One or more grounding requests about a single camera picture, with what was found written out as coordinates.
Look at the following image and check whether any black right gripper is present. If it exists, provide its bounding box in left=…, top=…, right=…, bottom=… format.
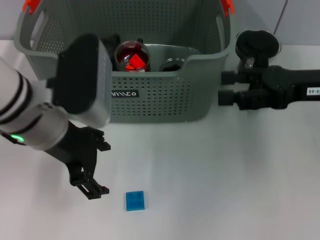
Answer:
left=217, top=64, right=320, bottom=112

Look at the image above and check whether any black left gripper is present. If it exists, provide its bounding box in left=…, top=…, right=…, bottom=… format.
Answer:
left=44, top=121, right=112, bottom=201

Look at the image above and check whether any blue square brick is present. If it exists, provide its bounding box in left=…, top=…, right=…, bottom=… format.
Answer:
left=124, top=190, right=146, bottom=213

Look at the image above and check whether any glass teacup black sleeve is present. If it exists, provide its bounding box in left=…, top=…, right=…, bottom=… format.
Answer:
left=159, top=57, right=186, bottom=72
left=114, top=37, right=152, bottom=73

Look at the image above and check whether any bright red rectangular brick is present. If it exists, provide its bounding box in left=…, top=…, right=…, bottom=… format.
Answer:
left=128, top=54, right=146, bottom=70

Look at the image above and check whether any grey perforated storage bin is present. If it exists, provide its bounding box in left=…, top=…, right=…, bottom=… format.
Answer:
left=13, top=0, right=237, bottom=125

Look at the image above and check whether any black clay teapot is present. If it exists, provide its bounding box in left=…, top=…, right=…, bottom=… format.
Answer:
left=100, top=33, right=122, bottom=60

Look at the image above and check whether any glass teapot black handle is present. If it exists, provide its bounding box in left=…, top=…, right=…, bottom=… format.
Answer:
left=234, top=29, right=283, bottom=71

